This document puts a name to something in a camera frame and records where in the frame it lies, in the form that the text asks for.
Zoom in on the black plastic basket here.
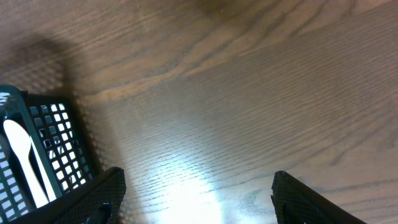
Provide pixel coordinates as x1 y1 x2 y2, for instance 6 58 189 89
1 85 97 223

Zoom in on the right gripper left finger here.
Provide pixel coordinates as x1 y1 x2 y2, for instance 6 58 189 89
12 167 126 224

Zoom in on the white plastic spoon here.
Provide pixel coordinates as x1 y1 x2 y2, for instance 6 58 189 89
3 119 49 208

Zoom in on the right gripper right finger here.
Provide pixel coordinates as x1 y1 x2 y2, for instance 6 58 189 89
271 170 365 224

